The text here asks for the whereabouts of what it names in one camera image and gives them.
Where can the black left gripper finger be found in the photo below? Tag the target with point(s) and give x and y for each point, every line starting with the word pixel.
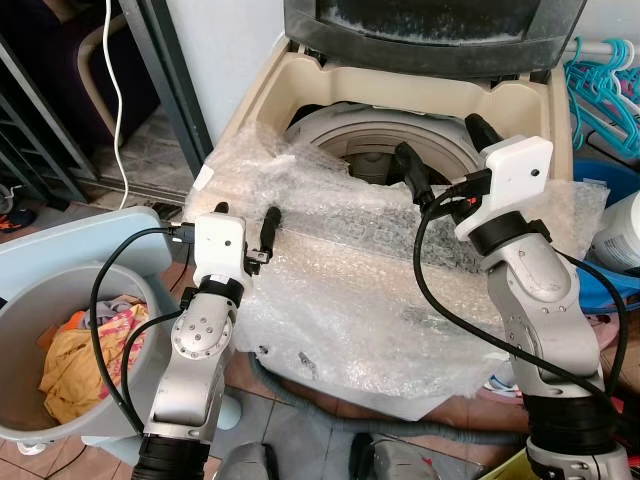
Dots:
pixel 222 208
pixel 271 228

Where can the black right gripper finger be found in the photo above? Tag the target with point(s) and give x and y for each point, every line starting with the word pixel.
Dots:
pixel 482 131
pixel 413 168

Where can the yellow garment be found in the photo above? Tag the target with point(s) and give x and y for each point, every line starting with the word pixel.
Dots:
pixel 75 375

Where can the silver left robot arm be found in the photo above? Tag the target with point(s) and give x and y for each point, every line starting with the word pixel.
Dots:
pixel 195 350

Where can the beige top-load washing machine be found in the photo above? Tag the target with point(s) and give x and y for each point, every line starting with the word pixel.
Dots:
pixel 300 80

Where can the grey washer drum rim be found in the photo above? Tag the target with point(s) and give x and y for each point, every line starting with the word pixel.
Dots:
pixel 350 125

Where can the clear bubble wrap sheet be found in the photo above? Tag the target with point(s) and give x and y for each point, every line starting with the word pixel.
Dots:
pixel 350 290

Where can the dark grey washer lid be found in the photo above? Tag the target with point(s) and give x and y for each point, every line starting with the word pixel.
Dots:
pixel 430 40

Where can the light blue basket lid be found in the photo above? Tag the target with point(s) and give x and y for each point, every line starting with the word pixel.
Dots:
pixel 60 245

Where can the white jar green lid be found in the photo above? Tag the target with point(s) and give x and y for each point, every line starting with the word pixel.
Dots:
pixel 620 235

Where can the blue plastic basin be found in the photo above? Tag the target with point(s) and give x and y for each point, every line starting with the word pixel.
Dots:
pixel 610 290

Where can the grey left robot leg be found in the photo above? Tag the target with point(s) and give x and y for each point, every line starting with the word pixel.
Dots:
pixel 248 462

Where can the grey robot leg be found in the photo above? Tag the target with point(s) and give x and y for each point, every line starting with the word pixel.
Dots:
pixel 248 462
pixel 395 460

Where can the grey right robot leg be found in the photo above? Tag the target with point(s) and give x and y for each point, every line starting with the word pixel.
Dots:
pixel 395 460

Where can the grey plastic laundry basket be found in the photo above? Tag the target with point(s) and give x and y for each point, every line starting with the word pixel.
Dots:
pixel 25 350

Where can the yellow-green plastic basket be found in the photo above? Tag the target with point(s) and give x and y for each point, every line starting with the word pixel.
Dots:
pixel 510 470

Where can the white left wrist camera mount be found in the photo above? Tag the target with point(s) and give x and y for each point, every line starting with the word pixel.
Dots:
pixel 220 250

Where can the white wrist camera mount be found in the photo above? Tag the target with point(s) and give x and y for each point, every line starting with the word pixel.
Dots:
pixel 220 250
pixel 510 180

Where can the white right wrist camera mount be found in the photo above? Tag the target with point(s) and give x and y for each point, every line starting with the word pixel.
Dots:
pixel 510 180

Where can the white hanger rail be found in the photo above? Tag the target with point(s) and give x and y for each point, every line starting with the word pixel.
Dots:
pixel 575 46

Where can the dark metal door frame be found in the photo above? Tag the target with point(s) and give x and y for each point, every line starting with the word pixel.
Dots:
pixel 165 80

